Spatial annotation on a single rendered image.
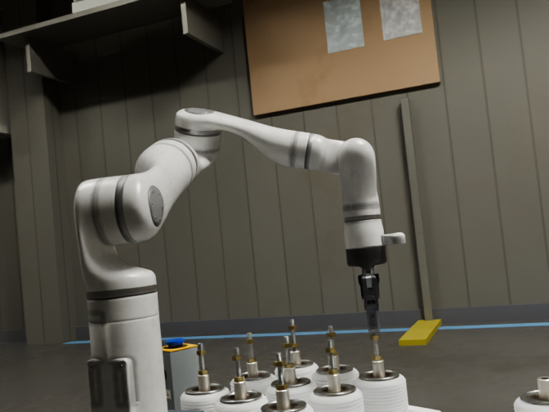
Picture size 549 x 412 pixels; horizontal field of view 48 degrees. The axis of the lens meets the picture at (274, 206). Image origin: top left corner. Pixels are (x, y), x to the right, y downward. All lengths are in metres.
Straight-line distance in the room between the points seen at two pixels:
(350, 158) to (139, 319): 0.52
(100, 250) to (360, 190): 0.52
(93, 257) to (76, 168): 3.58
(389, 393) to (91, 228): 0.62
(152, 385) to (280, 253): 2.85
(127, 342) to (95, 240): 0.14
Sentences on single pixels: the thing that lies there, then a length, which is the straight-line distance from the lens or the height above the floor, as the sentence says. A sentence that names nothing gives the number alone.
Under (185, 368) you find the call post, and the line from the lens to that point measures 1.39.
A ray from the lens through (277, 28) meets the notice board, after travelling 3.78.
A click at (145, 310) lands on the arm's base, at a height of 0.45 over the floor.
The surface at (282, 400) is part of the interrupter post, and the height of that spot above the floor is 0.26.
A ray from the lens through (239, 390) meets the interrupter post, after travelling 1.14.
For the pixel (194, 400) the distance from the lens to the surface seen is 1.21.
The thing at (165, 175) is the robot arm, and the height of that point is 0.63.
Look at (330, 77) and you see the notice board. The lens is 3.60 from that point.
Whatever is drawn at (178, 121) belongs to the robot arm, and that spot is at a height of 0.77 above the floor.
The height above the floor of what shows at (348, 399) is 0.25.
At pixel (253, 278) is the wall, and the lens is 3.72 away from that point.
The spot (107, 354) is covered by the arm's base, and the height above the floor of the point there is 0.40.
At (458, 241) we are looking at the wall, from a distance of 3.41.
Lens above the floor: 0.52
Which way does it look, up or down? 3 degrees up
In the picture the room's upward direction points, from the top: 6 degrees counter-clockwise
